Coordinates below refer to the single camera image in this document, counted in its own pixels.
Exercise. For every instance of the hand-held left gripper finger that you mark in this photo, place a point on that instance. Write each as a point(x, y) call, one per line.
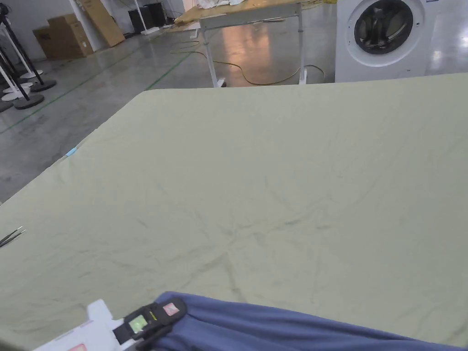
point(153, 316)
point(153, 335)

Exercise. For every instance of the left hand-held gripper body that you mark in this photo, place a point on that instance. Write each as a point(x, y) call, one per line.
point(97, 329)

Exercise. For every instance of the blue garment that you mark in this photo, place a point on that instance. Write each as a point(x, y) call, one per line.
point(278, 329)

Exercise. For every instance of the spare hand-held gripper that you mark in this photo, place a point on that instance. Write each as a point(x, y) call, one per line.
point(11, 237)

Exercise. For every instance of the bed with pale green sheet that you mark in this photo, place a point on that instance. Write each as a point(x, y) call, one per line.
point(256, 182)

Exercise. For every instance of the group of round-based pole stands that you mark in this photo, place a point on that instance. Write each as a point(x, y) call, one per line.
point(22, 73)

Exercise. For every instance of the tall flat brown carton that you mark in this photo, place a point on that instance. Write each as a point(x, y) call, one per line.
point(102, 22)

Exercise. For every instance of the black box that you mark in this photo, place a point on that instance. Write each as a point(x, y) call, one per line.
point(144, 17)

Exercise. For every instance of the white washing machine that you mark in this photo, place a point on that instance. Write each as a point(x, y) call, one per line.
point(380, 36)

